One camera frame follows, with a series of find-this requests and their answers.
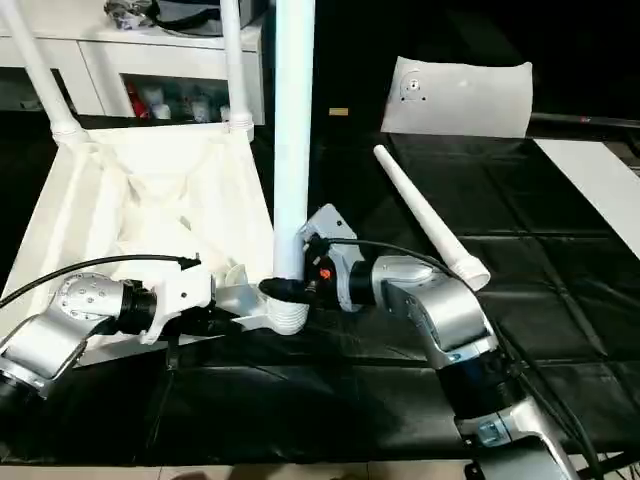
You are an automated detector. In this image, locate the white plastic table top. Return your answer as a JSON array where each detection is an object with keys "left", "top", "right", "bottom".
[{"left": 0, "top": 122, "right": 313, "bottom": 367}]

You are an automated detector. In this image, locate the white plastic table leg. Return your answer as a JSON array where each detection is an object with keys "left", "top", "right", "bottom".
[
  {"left": 0, "top": 0, "right": 85, "bottom": 143},
  {"left": 270, "top": 0, "right": 319, "bottom": 285},
  {"left": 218, "top": 0, "right": 255, "bottom": 133},
  {"left": 373, "top": 144, "right": 492, "bottom": 292}
]

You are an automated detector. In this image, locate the black work mat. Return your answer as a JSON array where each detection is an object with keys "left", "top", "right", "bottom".
[{"left": 0, "top": 108, "right": 640, "bottom": 467}]

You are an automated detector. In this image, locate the white cushion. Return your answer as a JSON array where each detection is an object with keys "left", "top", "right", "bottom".
[{"left": 380, "top": 56, "right": 535, "bottom": 139}]

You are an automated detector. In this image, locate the red bottle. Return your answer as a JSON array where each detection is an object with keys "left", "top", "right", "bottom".
[{"left": 126, "top": 82, "right": 145, "bottom": 119}]

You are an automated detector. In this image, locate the white cabinet with glass doors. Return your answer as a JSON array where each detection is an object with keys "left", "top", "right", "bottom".
[{"left": 0, "top": 0, "right": 265, "bottom": 125}]

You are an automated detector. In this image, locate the white flat board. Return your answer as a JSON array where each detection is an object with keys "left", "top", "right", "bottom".
[{"left": 532, "top": 138, "right": 640, "bottom": 259}]

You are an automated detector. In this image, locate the grey clutter on cabinet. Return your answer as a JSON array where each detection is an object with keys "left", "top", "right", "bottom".
[{"left": 104, "top": 0, "right": 269, "bottom": 37}]

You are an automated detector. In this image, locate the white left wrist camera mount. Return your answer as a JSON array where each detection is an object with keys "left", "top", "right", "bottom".
[{"left": 138, "top": 262, "right": 217, "bottom": 347}]

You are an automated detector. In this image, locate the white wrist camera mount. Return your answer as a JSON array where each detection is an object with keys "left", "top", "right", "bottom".
[
  {"left": 298, "top": 203, "right": 359, "bottom": 263},
  {"left": 138, "top": 262, "right": 217, "bottom": 347}
]

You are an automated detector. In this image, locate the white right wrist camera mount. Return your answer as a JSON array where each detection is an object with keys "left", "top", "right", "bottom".
[{"left": 298, "top": 203, "right": 359, "bottom": 263}]

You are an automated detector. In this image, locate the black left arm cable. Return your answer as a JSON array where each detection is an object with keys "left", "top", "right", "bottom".
[{"left": 0, "top": 254, "right": 201, "bottom": 307}]

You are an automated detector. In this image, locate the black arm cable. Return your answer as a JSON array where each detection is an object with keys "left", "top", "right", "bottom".
[
  {"left": 320, "top": 238, "right": 621, "bottom": 471},
  {"left": 0, "top": 254, "right": 201, "bottom": 307}
]

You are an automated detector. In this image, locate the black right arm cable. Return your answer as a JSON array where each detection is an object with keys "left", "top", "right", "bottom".
[{"left": 320, "top": 238, "right": 621, "bottom": 471}]

